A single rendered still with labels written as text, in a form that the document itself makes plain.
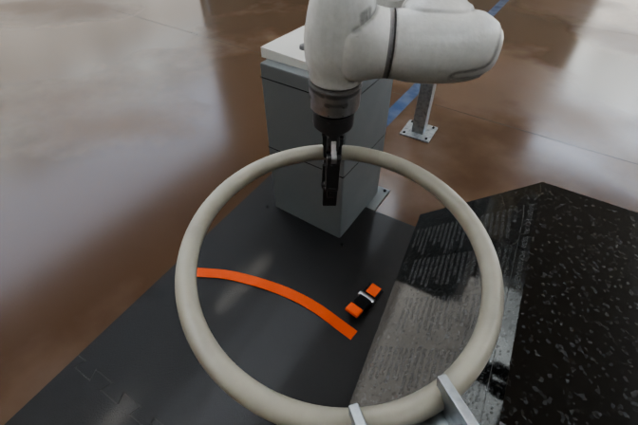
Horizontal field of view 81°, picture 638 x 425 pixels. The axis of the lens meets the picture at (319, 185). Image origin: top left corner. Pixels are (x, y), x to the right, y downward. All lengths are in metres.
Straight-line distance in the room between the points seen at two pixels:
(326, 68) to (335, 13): 0.08
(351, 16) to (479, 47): 0.18
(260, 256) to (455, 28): 1.40
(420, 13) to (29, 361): 1.74
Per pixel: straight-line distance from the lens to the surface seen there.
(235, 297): 1.68
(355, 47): 0.57
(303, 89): 1.45
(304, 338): 1.56
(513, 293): 0.76
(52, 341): 1.87
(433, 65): 0.59
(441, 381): 0.51
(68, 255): 2.13
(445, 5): 0.61
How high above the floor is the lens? 1.42
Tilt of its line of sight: 42 degrees down
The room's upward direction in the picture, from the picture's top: straight up
